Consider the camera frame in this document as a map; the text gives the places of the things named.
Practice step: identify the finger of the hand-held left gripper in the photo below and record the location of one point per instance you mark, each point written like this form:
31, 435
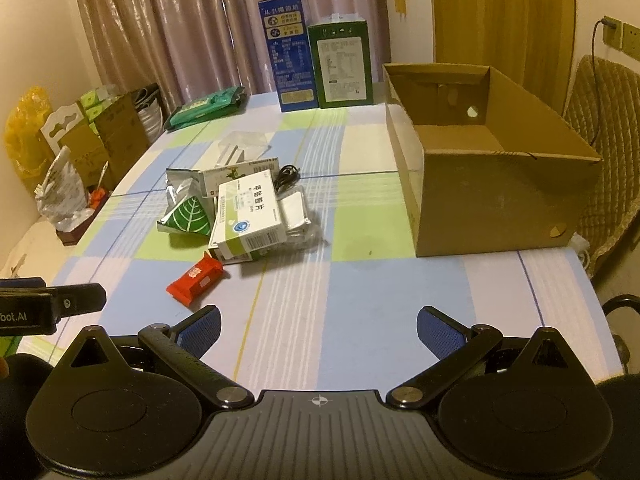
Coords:
82, 299

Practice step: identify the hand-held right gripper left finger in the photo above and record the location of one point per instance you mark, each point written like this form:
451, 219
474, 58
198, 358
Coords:
202, 331

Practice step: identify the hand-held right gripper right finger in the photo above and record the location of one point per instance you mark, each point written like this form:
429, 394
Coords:
440, 332

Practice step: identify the red snack packet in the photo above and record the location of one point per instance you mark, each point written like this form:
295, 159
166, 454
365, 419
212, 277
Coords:
195, 280

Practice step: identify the green leaf print packet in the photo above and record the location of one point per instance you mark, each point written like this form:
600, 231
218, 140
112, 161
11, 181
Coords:
187, 217

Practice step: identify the large white medicine box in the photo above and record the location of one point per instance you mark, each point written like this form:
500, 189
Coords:
250, 215

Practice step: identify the long white medicine box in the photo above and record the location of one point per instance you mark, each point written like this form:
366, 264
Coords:
225, 172

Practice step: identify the desktop with checked tablecloth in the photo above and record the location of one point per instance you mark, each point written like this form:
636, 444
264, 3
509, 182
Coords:
350, 280

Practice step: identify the small orange object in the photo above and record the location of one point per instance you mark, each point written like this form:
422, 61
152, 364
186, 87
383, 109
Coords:
98, 197

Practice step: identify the crumpled white plastic bag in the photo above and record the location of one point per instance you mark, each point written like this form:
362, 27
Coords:
62, 190

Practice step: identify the cardboard box with white top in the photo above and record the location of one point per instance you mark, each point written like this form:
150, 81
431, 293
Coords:
75, 145

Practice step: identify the plain brown cardboard box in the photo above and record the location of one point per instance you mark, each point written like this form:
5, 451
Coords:
122, 130

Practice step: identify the yellow plastic bag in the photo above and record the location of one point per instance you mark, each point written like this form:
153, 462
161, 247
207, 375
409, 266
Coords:
25, 135

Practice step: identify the clear plastic box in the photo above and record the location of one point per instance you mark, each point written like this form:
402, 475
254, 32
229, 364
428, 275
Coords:
245, 145

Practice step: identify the white plastic bucket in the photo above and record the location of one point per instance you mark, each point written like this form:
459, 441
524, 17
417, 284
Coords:
150, 117

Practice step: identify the green tissue packs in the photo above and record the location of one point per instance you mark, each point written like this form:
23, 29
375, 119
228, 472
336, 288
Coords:
97, 102

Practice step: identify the green wet wipes pack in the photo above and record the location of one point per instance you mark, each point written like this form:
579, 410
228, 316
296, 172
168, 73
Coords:
205, 107

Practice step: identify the chair with quilted cushion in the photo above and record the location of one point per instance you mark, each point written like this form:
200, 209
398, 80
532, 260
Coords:
610, 120

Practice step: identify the tall green carton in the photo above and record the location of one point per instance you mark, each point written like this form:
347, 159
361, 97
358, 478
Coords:
345, 65

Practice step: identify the tall blue carton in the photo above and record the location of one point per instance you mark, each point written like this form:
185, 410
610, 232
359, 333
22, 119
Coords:
290, 60

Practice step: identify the pink-brown curtain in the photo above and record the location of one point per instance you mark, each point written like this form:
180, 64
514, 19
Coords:
175, 20

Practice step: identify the wooden door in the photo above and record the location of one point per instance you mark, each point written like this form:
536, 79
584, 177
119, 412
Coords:
500, 20

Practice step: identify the wall socket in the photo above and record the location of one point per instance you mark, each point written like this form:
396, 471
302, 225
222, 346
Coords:
625, 35

